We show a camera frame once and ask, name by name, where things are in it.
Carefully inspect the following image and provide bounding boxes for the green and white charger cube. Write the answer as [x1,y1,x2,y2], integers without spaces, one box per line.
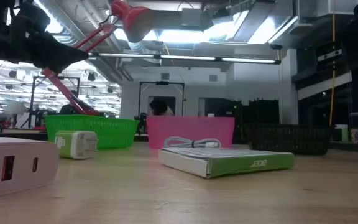
[53,130,98,160]

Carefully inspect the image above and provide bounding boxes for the black storage shelves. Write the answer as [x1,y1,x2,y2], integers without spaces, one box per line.
[203,98,280,125]

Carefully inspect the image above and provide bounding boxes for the green and white cup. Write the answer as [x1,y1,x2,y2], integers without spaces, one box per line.
[334,124,349,143]

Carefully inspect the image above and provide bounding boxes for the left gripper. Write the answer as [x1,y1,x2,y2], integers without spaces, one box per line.
[0,0,90,75]

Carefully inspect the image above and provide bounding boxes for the black plastic basket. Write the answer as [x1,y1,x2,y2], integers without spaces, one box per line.
[244,124,334,156]

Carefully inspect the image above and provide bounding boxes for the pink plastic bin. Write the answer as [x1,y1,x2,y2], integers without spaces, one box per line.
[146,116,236,149]

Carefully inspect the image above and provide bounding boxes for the white cable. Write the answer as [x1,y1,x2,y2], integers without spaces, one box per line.
[163,136,223,149]

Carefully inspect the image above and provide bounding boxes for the red desk lamp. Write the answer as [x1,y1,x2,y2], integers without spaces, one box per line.
[41,0,154,116]

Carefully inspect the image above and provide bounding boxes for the large white USB charger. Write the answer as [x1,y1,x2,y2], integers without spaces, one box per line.
[0,136,60,200]

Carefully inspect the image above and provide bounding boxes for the long ceiling light bar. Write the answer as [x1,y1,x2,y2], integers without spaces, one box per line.
[88,52,282,65]

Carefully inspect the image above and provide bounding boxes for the green and white box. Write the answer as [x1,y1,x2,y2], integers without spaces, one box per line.
[158,147,295,179]

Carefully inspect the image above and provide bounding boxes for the white lamp shade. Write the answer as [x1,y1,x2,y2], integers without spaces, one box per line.
[3,101,27,116]

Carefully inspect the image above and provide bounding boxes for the green plastic basket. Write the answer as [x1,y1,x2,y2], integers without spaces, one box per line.
[44,114,140,151]

